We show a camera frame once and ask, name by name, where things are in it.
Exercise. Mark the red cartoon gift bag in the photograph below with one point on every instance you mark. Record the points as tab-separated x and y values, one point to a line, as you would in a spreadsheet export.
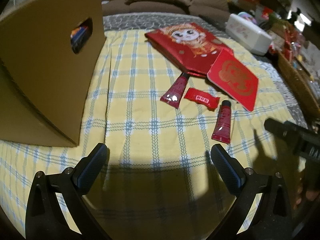
185	52

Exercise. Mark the dark red tube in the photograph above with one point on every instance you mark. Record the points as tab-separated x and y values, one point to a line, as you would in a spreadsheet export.
222	122
175	91

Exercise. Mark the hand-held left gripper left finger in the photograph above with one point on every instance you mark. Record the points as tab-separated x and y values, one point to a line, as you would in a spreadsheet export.
92	165

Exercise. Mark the white rectangular box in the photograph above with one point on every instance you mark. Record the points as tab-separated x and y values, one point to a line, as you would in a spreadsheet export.
247	33

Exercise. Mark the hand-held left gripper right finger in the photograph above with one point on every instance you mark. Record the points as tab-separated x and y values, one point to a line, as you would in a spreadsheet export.
225	170

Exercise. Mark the brown cardboard box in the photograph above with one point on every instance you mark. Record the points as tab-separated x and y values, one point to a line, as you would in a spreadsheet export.
37	67

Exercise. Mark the red flat box gold print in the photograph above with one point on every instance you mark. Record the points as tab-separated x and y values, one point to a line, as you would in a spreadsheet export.
232	80

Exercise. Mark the red candy packet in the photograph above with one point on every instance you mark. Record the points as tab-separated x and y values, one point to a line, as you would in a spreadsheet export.
201	98

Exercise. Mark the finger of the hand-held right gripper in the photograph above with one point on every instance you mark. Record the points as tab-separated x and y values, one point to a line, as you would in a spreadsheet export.
280	128

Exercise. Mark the yellow plaid tablecloth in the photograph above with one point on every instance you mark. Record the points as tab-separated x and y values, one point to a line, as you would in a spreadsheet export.
140	120

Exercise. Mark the wicker basket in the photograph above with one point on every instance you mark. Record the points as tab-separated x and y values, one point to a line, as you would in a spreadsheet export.
297	87

